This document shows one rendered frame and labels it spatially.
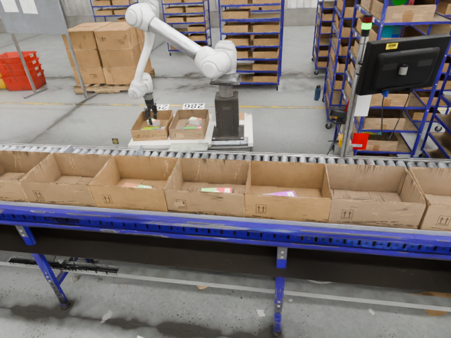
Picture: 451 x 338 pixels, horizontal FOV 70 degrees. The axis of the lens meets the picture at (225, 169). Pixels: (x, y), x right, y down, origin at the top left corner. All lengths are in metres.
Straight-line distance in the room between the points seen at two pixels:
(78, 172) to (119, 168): 0.29
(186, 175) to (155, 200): 0.30
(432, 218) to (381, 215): 0.21
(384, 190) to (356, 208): 0.37
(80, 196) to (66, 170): 0.40
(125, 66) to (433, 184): 5.15
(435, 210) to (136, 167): 1.52
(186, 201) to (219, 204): 0.16
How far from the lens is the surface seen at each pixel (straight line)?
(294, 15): 11.18
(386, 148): 2.99
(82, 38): 6.29
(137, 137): 2.69
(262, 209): 1.54
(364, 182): 1.83
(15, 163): 2.39
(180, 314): 2.36
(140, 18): 2.36
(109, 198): 1.75
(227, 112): 2.48
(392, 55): 2.04
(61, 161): 2.17
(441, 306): 2.29
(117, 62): 6.11
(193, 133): 2.57
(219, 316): 2.32
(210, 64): 2.15
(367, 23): 2.09
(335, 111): 2.27
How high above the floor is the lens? 1.97
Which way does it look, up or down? 34 degrees down
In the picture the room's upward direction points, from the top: 3 degrees counter-clockwise
